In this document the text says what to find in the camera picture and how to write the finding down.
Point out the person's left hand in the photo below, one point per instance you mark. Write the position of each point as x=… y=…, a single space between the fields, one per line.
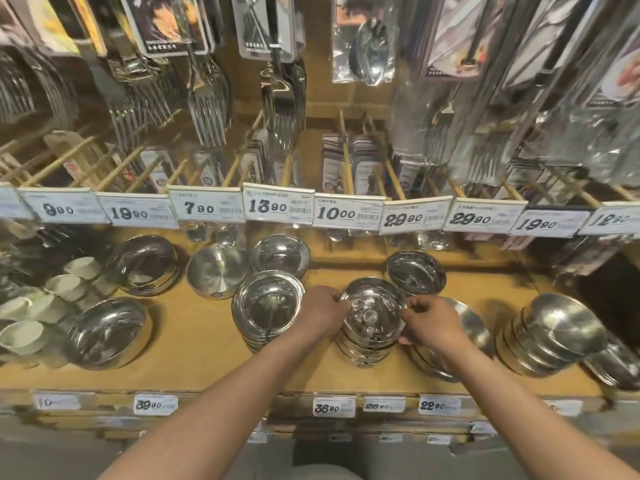
x=312 y=314

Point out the person's right hand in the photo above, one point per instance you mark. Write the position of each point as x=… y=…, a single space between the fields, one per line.
x=435 y=322

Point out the person's right fingers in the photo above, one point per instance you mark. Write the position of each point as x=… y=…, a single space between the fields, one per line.
x=413 y=307

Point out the person's left fingers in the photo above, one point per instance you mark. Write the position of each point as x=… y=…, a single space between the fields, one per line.
x=334 y=299

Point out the single shiny steel bowl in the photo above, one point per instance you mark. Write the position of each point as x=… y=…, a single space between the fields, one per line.
x=372 y=309

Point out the person's left forearm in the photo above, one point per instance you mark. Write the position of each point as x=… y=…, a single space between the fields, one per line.
x=225 y=404

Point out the person's right forearm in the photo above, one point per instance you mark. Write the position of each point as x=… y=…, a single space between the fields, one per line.
x=500 y=394

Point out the small steel bowl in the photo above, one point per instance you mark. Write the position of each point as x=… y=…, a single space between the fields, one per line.
x=280 y=254
x=416 y=272

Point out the stack of steel bowls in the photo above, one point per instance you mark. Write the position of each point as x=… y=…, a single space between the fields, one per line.
x=365 y=352
x=265 y=307
x=142 y=264
x=555 y=329

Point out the stack of steel plates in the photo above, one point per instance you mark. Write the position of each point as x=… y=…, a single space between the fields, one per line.
x=617 y=367
x=475 y=334

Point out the row of large price tags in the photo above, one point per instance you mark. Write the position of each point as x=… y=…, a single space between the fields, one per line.
x=280 y=207

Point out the row of small price labels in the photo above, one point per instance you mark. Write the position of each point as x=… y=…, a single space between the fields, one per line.
x=335 y=407

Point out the brushed steel bowl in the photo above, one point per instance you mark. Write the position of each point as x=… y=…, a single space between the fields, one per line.
x=216 y=272

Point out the small packaged cutlery packs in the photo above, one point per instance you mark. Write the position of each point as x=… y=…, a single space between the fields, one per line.
x=357 y=164

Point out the wooden display shelf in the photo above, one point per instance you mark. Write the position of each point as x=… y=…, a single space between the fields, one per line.
x=200 y=344

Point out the row of wooden display pegs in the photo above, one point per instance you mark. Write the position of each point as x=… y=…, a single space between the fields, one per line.
x=345 y=154

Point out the wide steel bowl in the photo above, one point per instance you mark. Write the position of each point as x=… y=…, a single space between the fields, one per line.
x=107 y=332

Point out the hanging pack of steel forks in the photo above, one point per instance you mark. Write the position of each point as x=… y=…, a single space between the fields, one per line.
x=30 y=69
x=207 y=104
x=145 y=84

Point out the white ceramic dish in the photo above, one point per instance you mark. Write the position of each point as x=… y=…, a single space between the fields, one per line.
x=82 y=267
x=65 y=287
x=22 y=337
x=25 y=307

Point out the hanging pack of steel spoons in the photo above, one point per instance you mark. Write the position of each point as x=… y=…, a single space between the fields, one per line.
x=367 y=44

